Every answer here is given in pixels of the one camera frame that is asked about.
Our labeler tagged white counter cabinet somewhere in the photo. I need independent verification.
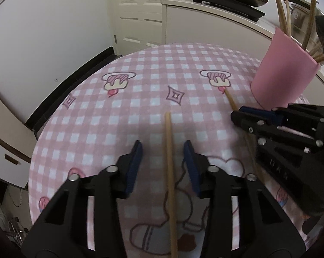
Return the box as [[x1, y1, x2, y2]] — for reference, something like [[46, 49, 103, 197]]
[[161, 0, 324, 100]]

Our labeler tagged white cabinet with wooden edge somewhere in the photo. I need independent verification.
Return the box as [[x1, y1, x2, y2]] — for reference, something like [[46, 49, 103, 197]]
[[0, 83, 38, 189]]

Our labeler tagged pink checked cartoon tablecloth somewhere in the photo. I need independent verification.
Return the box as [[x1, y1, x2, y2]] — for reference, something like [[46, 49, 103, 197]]
[[28, 42, 313, 258]]

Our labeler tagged white panelled door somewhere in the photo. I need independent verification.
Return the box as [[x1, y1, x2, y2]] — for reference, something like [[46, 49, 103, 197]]
[[108, 0, 203, 57]]

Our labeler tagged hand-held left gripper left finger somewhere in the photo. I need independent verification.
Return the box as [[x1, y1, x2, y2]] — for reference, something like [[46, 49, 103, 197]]
[[21, 140, 144, 258]]

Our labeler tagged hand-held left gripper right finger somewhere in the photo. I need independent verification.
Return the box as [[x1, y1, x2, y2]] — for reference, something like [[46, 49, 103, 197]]
[[183, 140, 306, 258]]

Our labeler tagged black stove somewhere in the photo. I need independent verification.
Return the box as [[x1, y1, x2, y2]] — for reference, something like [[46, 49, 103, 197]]
[[187, 0, 266, 22]]

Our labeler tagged pink chopstick holder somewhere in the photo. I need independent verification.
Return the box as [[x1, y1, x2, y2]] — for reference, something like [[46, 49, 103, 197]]
[[249, 27, 319, 108]]

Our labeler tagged stainless steel pot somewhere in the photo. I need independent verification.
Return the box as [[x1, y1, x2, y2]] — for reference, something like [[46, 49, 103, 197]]
[[289, 0, 324, 41]]

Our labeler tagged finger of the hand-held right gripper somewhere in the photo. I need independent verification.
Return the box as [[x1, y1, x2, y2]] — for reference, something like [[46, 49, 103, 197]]
[[231, 111, 324, 154], [238, 103, 324, 137]]

